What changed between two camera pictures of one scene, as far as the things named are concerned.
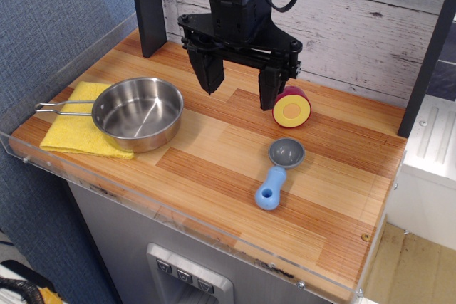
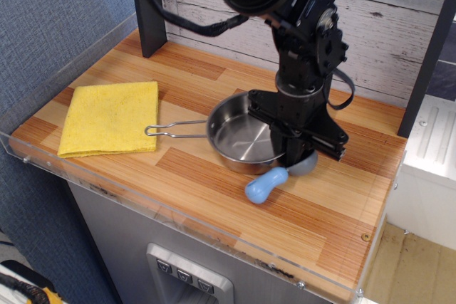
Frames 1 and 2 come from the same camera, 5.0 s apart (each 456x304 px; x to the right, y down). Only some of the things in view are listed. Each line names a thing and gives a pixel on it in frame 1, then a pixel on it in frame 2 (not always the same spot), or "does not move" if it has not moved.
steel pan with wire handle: x=140 y=114 → x=239 y=138
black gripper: x=240 y=26 → x=300 y=122
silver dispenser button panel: x=179 y=280 does not move
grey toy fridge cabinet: x=149 y=258 does not move
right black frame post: x=437 y=49 does not move
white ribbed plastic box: x=422 y=201 does not move
